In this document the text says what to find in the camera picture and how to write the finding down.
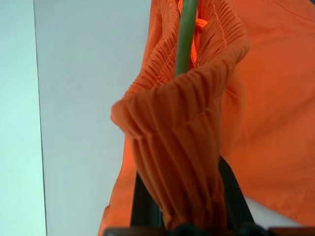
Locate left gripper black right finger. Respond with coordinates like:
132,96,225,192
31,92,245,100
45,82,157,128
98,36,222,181
217,154,256,232

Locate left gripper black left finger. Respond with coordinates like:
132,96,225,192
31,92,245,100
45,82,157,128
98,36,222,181
129,169,165,231

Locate orange shorts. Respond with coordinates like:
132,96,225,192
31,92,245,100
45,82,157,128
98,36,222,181
97,0,315,236

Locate green wire hanger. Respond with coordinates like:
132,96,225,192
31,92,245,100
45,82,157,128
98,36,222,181
175,0,199,76

